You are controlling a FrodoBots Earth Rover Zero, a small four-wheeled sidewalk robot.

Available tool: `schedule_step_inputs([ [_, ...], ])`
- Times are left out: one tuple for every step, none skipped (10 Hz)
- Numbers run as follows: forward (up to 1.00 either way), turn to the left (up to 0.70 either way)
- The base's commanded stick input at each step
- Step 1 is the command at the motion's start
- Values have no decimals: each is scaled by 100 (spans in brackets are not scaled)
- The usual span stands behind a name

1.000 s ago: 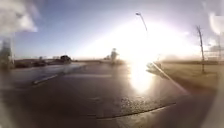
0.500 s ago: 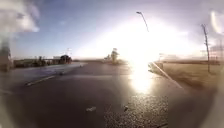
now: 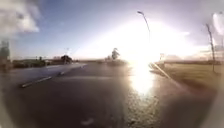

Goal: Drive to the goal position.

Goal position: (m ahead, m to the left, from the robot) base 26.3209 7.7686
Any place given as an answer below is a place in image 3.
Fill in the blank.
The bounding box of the thin leaning pole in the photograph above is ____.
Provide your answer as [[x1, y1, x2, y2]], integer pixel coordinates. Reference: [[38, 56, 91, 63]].
[[205, 23, 217, 74]]

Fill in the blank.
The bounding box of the curved street lamp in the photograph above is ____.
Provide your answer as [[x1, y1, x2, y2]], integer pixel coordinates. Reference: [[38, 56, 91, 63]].
[[136, 10, 152, 44]]

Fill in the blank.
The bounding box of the low concrete kerb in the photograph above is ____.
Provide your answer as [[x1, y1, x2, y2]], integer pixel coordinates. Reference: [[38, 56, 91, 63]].
[[21, 63, 86, 89]]

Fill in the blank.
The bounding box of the small tree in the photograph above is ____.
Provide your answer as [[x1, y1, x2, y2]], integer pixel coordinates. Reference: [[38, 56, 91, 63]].
[[110, 47, 121, 62]]

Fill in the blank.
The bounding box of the grass verge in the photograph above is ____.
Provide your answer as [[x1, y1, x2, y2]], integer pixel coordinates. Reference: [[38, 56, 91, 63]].
[[149, 62, 224, 98]]

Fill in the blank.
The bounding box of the dark wet asphalt path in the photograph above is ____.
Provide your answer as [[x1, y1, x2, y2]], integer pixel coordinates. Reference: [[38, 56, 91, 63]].
[[0, 62, 224, 128]]

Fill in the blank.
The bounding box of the row of trees and bushes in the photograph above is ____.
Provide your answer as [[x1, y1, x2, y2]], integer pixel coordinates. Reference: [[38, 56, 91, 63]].
[[11, 54, 74, 69]]

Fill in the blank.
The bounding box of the grey asphalt road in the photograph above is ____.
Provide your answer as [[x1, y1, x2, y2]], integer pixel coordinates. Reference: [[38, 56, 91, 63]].
[[0, 62, 88, 90]]

